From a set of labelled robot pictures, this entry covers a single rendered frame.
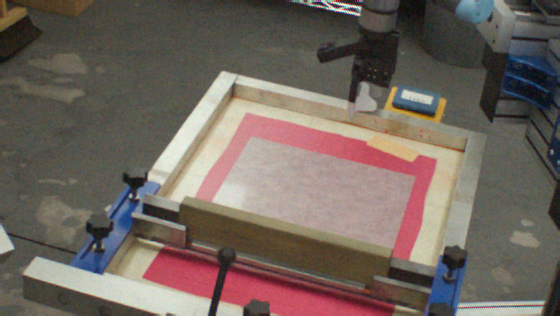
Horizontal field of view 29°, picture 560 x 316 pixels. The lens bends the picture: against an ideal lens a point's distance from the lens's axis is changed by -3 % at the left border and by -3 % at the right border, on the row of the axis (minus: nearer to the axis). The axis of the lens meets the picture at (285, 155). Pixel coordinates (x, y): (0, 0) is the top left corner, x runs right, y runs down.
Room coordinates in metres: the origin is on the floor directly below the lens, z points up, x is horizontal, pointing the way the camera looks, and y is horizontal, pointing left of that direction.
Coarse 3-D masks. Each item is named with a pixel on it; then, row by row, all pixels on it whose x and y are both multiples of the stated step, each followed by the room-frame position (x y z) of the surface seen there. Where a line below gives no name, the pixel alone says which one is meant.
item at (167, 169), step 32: (224, 96) 2.02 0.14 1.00; (256, 96) 2.07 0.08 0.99; (288, 96) 2.06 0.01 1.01; (320, 96) 2.07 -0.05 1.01; (192, 128) 1.86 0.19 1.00; (384, 128) 2.02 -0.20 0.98; (416, 128) 2.01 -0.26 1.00; (448, 128) 2.02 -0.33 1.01; (160, 160) 1.73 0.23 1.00; (480, 160) 1.90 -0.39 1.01; (160, 192) 1.64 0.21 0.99; (448, 224) 1.66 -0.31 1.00; (160, 288) 1.36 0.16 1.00
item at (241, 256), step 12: (216, 252) 1.48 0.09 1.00; (240, 252) 1.48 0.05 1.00; (264, 264) 1.46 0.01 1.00; (276, 264) 1.46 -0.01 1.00; (288, 264) 1.47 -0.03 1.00; (300, 276) 1.45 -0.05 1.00; (312, 276) 1.45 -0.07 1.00; (324, 276) 1.45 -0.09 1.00; (348, 288) 1.43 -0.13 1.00; (360, 288) 1.43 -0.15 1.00
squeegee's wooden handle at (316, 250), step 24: (192, 216) 1.50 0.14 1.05; (216, 216) 1.49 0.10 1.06; (240, 216) 1.49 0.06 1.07; (264, 216) 1.50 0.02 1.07; (192, 240) 1.50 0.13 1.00; (216, 240) 1.49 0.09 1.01; (240, 240) 1.48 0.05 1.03; (264, 240) 1.47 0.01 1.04; (288, 240) 1.47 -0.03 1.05; (312, 240) 1.46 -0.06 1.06; (336, 240) 1.46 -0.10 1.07; (312, 264) 1.46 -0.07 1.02; (336, 264) 1.45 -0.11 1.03; (360, 264) 1.44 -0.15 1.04; (384, 264) 1.44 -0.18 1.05
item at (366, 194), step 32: (352, 160) 1.89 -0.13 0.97; (384, 160) 1.91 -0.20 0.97; (416, 160) 1.93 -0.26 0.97; (320, 192) 1.76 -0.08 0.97; (352, 192) 1.77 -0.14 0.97; (384, 192) 1.79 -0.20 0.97; (416, 192) 1.81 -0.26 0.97; (320, 224) 1.65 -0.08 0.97; (352, 224) 1.67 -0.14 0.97; (384, 224) 1.68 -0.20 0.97; (416, 224) 1.70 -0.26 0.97; (288, 288) 1.45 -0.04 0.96; (320, 288) 1.47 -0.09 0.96
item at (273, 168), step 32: (256, 128) 1.96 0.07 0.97; (288, 128) 1.98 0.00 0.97; (224, 160) 1.82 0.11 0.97; (256, 160) 1.84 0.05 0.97; (288, 160) 1.86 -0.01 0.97; (320, 160) 1.87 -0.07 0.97; (224, 192) 1.71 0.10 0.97; (256, 192) 1.73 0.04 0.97; (288, 192) 1.74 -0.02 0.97; (160, 256) 1.49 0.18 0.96; (192, 256) 1.50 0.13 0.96; (192, 288) 1.42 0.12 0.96; (224, 288) 1.43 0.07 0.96; (256, 288) 1.44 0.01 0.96
